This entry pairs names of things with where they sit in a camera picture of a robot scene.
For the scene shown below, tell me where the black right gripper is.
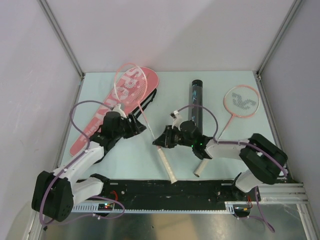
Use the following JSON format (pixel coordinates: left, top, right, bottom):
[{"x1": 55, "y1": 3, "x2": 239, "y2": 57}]
[{"x1": 153, "y1": 125, "x2": 194, "y2": 149}]

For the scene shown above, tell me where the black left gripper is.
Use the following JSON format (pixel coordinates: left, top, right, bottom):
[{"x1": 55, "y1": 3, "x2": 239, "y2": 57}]
[{"x1": 113, "y1": 112, "x2": 146, "y2": 140}]

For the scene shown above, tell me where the pink racket cover bag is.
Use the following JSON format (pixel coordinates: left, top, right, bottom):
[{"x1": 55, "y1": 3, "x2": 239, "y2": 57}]
[{"x1": 69, "y1": 67, "x2": 159, "y2": 157}]

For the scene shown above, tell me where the pink badminton racket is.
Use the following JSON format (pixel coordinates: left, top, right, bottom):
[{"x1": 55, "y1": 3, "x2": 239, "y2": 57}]
[
  {"x1": 113, "y1": 62, "x2": 178, "y2": 184},
  {"x1": 194, "y1": 84, "x2": 261, "y2": 178}
]

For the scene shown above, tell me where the black shuttlecock tube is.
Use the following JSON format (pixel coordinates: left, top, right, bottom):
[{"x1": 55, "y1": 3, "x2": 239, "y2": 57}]
[{"x1": 188, "y1": 79, "x2": 203, "y2": 133}]

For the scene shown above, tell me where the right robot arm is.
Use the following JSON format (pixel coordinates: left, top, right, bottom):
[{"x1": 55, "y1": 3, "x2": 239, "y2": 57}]
[{"x1": 152, "y1": 120, "x2": 288, "y2": 201}]

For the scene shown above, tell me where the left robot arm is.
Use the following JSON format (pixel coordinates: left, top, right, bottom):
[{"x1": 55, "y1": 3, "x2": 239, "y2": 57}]
[{"x1": 31, "y1": 111, "x2": 146, "y2": 222}]

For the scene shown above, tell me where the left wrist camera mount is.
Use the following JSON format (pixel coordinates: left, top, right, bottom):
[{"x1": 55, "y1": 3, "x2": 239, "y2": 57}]
[{"x1": 112, "y1": 104, "x2": 127, "y2": 119}]

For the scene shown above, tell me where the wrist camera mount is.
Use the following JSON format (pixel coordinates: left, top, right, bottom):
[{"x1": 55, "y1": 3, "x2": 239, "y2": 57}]
[
  {"x1": 112, "y1": 104, "x2": 127, "y2": 119},
  {"x1": 170, "y1": 110, "x2": 183, "y2": 129}
]

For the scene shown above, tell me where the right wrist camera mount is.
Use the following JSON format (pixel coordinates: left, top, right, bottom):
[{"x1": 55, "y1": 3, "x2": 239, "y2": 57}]
[{"x1": 170, "y1": 110, "x2": 183, "y2": 129}]

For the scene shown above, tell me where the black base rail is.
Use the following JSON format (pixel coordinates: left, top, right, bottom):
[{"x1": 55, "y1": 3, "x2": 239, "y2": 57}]
[{"x1": 74, "y1": 178, "x2": 262, "y2": 211}]

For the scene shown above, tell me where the left aluminium frame post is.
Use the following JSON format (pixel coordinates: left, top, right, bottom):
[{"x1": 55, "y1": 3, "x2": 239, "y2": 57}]
[{"x1": 37, "y1": 0, "x2": 85, "y2": 81}]

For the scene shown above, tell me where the aluminium frame post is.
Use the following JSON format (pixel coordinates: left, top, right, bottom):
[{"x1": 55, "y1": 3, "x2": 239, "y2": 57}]
[
  {"x1": 37, "y1": 0, "x2": 85, "y2": 81},
  {"x1": 256, "y1": 0, "x2": 305, "y2": 80}
]

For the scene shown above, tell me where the right aluminium frame post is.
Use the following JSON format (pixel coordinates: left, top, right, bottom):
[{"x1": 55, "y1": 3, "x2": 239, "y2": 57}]
[{"x1": 256, "y1": 0, "x2": 305, "y2": 80}]

